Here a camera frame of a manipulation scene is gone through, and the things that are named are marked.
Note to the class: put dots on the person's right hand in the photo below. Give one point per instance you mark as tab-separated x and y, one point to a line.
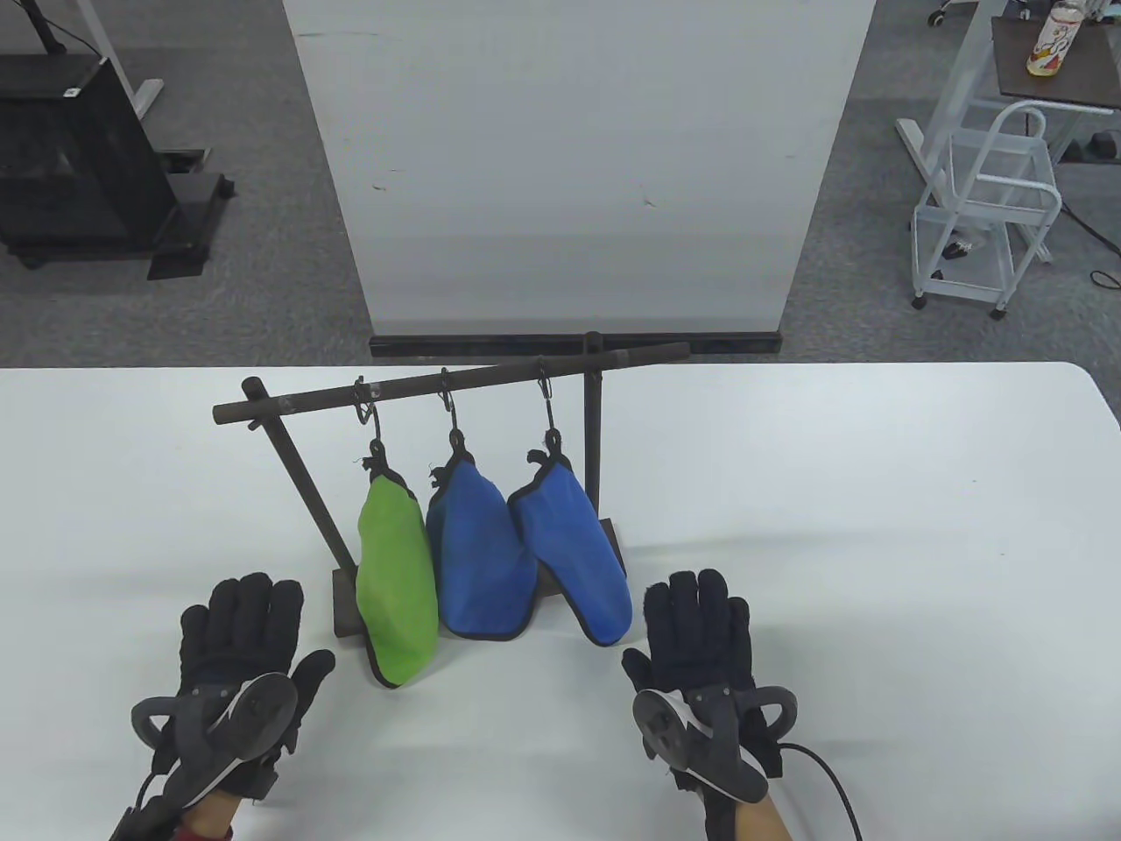
701	631

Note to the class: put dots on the person's left hand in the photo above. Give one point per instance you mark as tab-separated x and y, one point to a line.
241	631

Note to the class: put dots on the blue hand towel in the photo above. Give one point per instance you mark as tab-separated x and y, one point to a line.
578	552
482	561

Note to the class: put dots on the green hand towel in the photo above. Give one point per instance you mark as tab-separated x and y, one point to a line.
398	596

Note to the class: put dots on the black metal s-hook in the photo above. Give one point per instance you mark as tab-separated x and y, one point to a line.
452	412
549	407
377	419

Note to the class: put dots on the person's right forearm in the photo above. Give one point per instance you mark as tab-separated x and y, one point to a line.
757	823

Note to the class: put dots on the person's left forearm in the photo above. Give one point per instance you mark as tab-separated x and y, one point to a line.
210	819

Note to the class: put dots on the grey hand tracker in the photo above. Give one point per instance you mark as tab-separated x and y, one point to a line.
701	745
245	714

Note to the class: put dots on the black wrist band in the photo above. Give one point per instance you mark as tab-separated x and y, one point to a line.
140	819
718	815

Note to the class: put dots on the dark metal hanging rack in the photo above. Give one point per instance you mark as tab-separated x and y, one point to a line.
593	420

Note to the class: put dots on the black board base bar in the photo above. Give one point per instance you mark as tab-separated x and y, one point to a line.
701	344

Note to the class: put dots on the white partition board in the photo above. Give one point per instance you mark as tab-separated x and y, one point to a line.
569	175

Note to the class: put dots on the black cabinet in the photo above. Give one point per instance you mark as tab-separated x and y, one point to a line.
70	158

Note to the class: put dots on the white rolling cart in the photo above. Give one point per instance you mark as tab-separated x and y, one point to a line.
928	149

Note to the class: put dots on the white metal cart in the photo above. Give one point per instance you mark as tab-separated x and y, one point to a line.
990	175

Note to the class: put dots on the white desk leg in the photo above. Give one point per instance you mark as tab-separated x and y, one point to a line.
123	61

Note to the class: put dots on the brown side table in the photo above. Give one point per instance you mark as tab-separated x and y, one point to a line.
1086	79

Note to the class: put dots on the white bottle with print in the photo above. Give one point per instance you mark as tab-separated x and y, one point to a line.
1055	39

